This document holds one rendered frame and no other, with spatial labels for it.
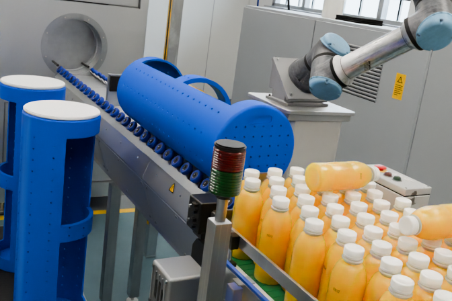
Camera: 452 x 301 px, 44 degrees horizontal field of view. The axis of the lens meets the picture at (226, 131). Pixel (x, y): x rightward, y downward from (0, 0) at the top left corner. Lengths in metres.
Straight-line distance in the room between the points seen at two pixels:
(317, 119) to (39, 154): 1.03
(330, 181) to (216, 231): 0.36
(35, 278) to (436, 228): 1.56
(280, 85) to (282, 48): 2.16
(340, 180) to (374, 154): 2.11
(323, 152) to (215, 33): 5.22
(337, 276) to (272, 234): 0.23
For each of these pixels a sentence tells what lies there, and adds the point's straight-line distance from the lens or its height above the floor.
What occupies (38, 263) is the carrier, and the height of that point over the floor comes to 0.47.
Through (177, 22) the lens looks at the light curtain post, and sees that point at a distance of 3.02.
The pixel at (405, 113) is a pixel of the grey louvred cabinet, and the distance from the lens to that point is 3.31.
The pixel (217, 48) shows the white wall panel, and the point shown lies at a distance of 7.38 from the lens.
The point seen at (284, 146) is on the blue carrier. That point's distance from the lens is 1.73.
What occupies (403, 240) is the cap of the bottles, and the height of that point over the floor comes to 1.10.
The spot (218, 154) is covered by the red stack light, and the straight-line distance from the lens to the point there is 1.07.
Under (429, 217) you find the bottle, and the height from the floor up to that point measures 1.16.
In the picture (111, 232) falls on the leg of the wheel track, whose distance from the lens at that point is 2.70.
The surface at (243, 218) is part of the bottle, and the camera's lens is 1.40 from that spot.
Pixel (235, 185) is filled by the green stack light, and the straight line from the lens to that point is 1.09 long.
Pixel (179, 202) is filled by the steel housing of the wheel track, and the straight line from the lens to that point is 1.85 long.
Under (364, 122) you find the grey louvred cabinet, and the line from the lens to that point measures 3.56.
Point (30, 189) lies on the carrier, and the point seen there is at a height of 0.75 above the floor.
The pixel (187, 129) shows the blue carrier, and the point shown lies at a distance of 1.76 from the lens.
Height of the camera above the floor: 1.54
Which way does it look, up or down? 14 degrees down
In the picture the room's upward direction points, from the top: 8 degrees clockwise
